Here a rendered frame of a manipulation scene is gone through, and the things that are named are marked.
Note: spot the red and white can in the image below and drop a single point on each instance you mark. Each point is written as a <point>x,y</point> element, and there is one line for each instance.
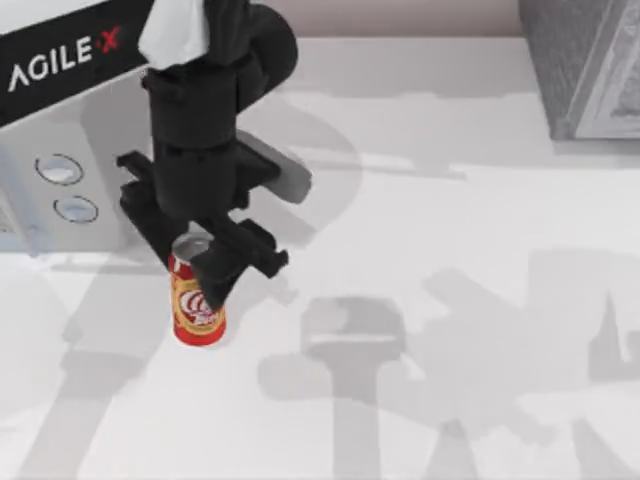
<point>192,320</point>

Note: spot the round microwave knob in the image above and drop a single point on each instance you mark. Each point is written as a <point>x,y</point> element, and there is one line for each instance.
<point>58,168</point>
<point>75,208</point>

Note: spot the pale microwave oven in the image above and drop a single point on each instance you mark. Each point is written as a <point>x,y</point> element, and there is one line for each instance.
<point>107,125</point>

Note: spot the grey cabinet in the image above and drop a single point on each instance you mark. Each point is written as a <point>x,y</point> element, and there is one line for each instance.
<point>560,65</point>

